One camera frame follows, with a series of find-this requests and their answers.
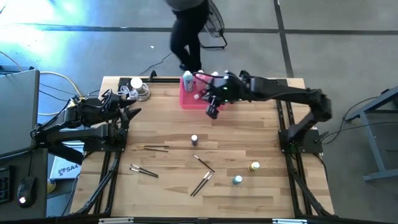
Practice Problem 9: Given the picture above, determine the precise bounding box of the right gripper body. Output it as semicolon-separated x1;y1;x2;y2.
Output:
206;74;249;120

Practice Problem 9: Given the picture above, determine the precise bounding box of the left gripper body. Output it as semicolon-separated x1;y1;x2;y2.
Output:
101;92;127;122

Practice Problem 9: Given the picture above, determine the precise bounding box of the large teal paint bottle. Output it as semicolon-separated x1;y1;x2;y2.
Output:
182;70;194;93

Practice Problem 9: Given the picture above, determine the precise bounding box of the pink plastic tray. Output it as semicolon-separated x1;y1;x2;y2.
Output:
179;75;226;110

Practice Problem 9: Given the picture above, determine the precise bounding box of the brush pair lower left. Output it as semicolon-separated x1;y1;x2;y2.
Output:
130;164;159;177

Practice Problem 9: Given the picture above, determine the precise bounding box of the brush pair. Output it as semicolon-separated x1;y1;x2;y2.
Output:
190;170;211;197
130;164;159;177

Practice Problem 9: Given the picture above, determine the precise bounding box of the person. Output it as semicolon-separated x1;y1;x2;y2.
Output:
164;0;210;73

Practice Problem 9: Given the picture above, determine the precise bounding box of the black floor fan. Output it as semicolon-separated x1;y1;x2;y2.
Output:
201;0;228;50

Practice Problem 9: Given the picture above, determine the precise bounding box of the white printed box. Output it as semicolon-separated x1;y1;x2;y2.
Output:
49;157;82;181

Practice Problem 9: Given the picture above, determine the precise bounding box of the brush pair bottom centre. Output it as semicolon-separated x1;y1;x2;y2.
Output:
190;170;211;197

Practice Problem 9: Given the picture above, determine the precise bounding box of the black computer mouse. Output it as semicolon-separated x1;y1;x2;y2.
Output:
17;176;37;208

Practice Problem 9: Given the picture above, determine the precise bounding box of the dark grey desk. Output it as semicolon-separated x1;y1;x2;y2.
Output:
0;147;49;218

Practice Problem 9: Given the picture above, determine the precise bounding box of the black keyboard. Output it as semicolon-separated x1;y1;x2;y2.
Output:
0;167;13;205

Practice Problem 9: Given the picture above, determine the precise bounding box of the grey metal table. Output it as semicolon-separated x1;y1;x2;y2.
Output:
343;85;398;183

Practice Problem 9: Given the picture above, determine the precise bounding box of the white cable with plug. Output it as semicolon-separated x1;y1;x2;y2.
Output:
117;84;139;100

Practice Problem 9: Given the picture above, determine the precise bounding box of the black fan cable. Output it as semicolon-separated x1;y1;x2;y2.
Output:
138;51;174;76

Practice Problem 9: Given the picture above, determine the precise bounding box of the yellow cable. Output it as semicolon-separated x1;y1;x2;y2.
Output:
37;71;82;116

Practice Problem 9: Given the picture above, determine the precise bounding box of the white strip on frame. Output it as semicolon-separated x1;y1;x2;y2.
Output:
272;218;308;224
98;218;134;224

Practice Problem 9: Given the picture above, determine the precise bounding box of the black floor cable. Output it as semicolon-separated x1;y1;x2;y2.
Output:
320;92;398;144

